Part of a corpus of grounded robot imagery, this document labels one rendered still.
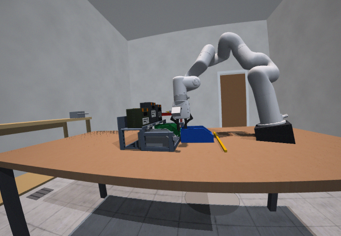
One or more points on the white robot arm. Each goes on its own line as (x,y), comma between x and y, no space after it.
(262,73)

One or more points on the grey metal shelf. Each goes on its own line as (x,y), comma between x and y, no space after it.
(122,125)

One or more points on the dark grey case with orange latches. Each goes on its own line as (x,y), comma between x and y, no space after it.
(152,110)
(158,112)

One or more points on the olive green case with orange latches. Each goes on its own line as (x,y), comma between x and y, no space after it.
(137,118)

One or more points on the green open bin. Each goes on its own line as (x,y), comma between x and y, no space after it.
(170,126)

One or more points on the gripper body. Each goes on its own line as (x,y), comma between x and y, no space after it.
(185,113)

